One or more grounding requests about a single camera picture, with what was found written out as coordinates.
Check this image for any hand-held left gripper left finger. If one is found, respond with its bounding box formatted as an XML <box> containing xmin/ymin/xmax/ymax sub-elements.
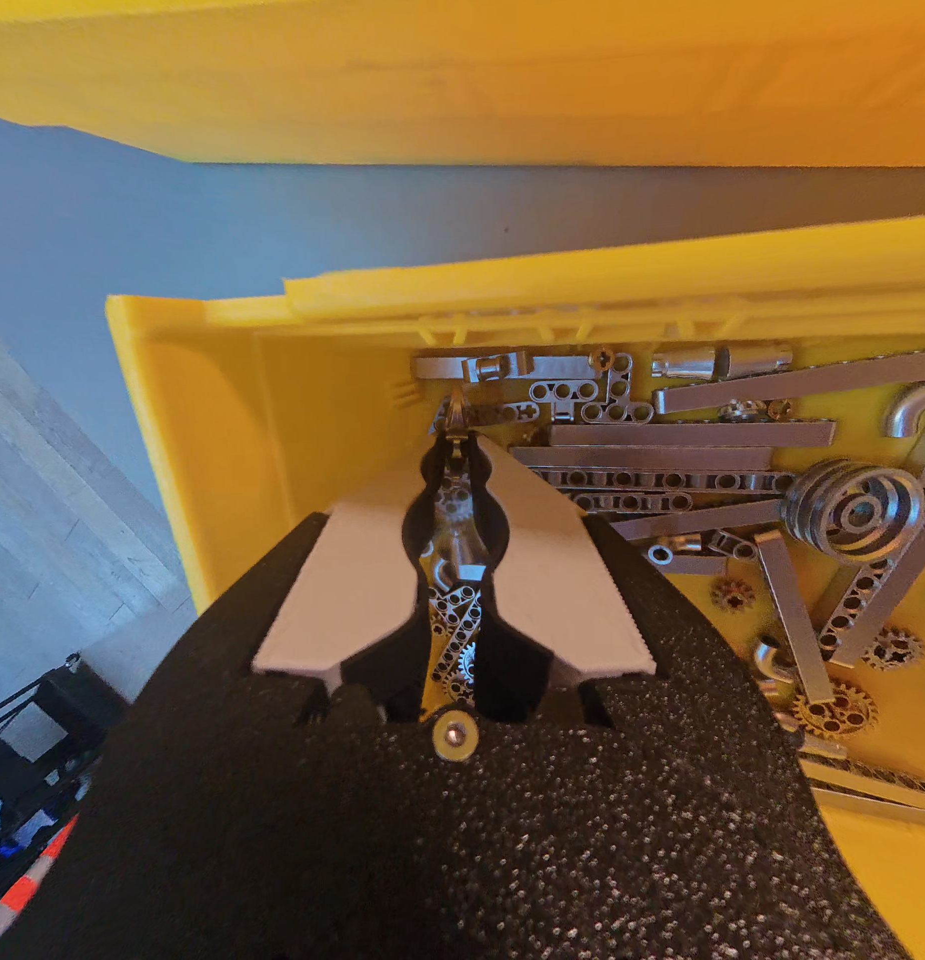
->
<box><xmin>253</xmin><ymin>435</ymin><xmax>452</xmax><ymax>684</ymax></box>

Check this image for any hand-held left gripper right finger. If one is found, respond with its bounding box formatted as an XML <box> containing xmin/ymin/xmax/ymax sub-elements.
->
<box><xmin>466</xmin><ymin>435</ymin><xmax>659</xmax><ymax>691</ymax></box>

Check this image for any shiny grey brick piece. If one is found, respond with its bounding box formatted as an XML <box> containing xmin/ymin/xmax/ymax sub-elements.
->
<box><xmin>421</xmin><ymin>435</ymin><xmax>497</xmax><ymax>589</ymax></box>

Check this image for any pile of grey brick parts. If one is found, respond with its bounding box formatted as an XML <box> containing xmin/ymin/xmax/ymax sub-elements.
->
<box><xmin>410</xmin><ymin>342</ymin><xmax>925</xmax><ymax>819</ymax></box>

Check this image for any yellow plastic bin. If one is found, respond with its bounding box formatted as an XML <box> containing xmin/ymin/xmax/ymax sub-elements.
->
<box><xmin>106</xmin><ymin>215</ymin><xmax>925</xmax><ymax>960</ymax></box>
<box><xmin>0</xmin><ymin>0</ymin><xmax>925</xmax><ymax>168</ymax></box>

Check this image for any grey brick pulley wheel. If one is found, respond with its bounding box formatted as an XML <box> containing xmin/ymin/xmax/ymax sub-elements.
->
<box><xmin>781</xmin><ymin>458</ymin><xmax>925</xmax><ymax>564</ymax></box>

